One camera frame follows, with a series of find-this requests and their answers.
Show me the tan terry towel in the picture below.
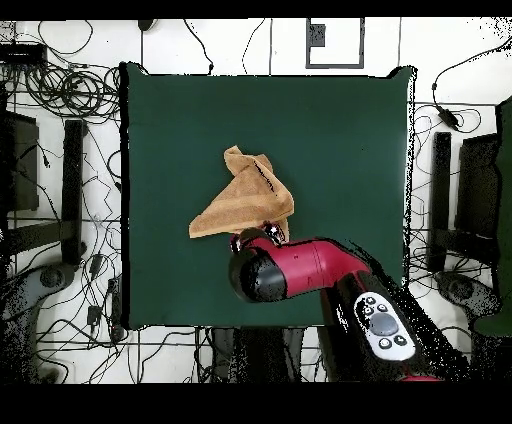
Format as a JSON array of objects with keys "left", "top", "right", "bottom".
[{"left": 188, "top": 144, "right": 296, "bottom": 241}]

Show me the dark green table cloth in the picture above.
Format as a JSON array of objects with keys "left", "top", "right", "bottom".
[{"left": 119, "top": 61, "right": 417, "bottom": 331}]

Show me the long black power strip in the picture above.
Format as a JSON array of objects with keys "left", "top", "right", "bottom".
[{"left": 106, "top": 275, "right": 124, "bottom": 343}]

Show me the black stand foot bar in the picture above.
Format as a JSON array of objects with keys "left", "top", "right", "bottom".
[
  {"left": 5, "top": 118, "right": 87, "bottom": 266},
  {"left": 426, "top": 131, "right": 501, "bottom": 274}
]

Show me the grey stand base with caster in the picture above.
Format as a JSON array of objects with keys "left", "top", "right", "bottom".
[
  {"left": 0, "top": 261, "right": 77, "bottom": 383},
  {"left": 433, "top": 269, "right": 503, "bottom": 321}
]

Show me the dark grey square plate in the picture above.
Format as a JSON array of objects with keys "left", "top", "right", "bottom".
[{"left": 308, "top": 22, "right": 327, "bottom": 48}]

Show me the black equipment box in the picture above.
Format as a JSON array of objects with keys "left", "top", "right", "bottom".
[
  {"left": 454, "top": 132, "right": 501, "bottom": 241},
  {"left": 0, "top": 110, "right": 40, "bottom": 212}
]

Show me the black power adapter brick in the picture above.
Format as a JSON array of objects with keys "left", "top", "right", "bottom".
[{"left": 436, "top": 104, "right": 460, "bottom": 131}]

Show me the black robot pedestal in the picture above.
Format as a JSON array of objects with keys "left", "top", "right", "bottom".
[{"left": 197, "top": 326, "right": 321, "bottom": 383}]

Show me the black cable with plug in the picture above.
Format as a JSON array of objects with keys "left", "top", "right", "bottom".
[{"left": 182, "top": 18, "right": 216, "bottom": 76}]

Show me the grey square floor frame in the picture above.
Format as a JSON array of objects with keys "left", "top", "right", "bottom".
[{"left": 305, "top": 17, "right": 366, "bottom": 70}]

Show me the coiled black cable bundle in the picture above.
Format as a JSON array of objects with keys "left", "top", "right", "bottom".
[{"left": 23, "top": 63, "right": 121, "bottom": 120}]

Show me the black adapter cable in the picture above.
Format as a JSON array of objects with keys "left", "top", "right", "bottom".
[{"left": 430, "top": 35, "right": 512, "bottom": 109}]

